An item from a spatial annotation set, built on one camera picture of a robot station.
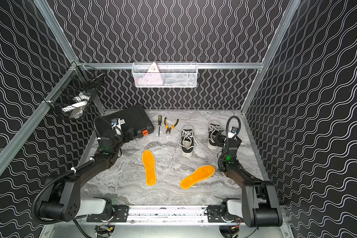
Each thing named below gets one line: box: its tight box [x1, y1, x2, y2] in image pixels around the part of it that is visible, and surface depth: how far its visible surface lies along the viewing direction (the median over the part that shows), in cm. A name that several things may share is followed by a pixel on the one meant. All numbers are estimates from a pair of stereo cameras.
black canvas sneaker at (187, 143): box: [180, 128, 194, 158], surface depth 97 cm
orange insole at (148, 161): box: [141, 149, 157, 186], surface depth 92 cm
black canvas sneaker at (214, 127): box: [207, 119, 224, 151], surface depth 100 cm
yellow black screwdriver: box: [158, 115, 163, 138], surface depth 115 cm
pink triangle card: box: [146, 62, 160, 73], surface depth 90 cm
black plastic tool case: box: [102, 105, 155, 139], surface depth 109 cm
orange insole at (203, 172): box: [179, 165, 216, 190], surface depth 89 cm
